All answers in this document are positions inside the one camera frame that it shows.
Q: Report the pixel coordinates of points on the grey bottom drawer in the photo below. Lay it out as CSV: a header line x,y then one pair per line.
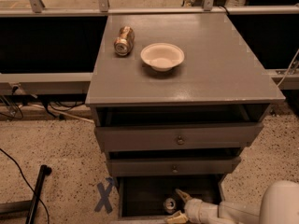
x,y
142,197

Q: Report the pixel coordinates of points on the grey drawer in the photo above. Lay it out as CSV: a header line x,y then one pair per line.
x,y
142,197
211,161
178,127

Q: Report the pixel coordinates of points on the grey top drawer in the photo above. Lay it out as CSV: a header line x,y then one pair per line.
x,y
178,127

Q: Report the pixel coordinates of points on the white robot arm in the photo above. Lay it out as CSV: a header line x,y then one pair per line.
x,y
280,205

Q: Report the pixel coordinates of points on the grey lower wall ledge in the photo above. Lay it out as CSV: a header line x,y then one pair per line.
x,y
46,83

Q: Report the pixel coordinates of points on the grey metal railing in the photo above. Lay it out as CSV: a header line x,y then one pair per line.
x,y
124,3

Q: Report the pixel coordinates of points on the grey middle drawer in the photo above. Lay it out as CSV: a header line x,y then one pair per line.
x,y
211,161

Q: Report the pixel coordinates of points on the blue tape cross mark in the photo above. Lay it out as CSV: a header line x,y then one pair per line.
x,y
104,201

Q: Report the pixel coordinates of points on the black metal stand leg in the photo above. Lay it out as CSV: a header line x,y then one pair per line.
x,y
29,206

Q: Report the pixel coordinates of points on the grey wooden drawer cabinet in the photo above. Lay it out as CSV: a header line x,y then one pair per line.
x,y
218,68

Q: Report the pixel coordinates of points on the white paper bowl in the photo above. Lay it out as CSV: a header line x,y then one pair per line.
x,y
162,56

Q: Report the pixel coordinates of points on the orange soda can lying down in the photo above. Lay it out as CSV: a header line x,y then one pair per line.
x,y
124,43

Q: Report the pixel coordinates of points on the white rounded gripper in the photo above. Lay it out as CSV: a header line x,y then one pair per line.
x,y
196,209

